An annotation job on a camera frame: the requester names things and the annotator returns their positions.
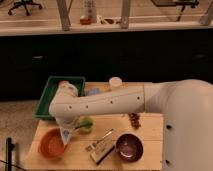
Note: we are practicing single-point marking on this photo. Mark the orange ball in tray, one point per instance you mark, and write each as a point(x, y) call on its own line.
point(63, 82)

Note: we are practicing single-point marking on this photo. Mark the red-orange bowl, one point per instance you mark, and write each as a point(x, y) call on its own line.
point(51, 145)

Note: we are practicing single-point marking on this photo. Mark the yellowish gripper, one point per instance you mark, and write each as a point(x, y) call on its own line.
point(67, 127)

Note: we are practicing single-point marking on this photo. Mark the green plastic tray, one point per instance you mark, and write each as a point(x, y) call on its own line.
point(42, 111)

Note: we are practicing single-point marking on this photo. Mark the brown dried grape bunch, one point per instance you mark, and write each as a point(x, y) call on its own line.
point(134, 120)

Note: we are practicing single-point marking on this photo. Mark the black stand at left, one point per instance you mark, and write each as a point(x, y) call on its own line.
point(9, 149)

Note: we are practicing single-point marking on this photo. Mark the grey-blue towel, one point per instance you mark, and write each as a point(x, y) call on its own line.
point(66, 136)

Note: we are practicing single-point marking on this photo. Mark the white cup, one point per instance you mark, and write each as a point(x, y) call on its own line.
point(115, 82)

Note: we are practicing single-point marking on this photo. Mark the dark brown bowl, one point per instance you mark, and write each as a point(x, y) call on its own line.
point(129, 148)

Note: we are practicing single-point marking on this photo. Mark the small red object on shelf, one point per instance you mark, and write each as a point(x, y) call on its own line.
point(85, 21)

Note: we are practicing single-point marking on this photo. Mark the blue sponge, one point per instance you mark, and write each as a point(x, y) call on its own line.
point(93, 91)

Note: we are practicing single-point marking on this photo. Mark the green vegetable toy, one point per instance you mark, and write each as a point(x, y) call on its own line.
point(85, 125)

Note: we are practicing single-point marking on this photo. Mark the black office chair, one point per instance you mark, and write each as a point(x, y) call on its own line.
point(24, 3)

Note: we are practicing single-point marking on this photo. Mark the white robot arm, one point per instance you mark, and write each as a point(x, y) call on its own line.
point(186, 106)

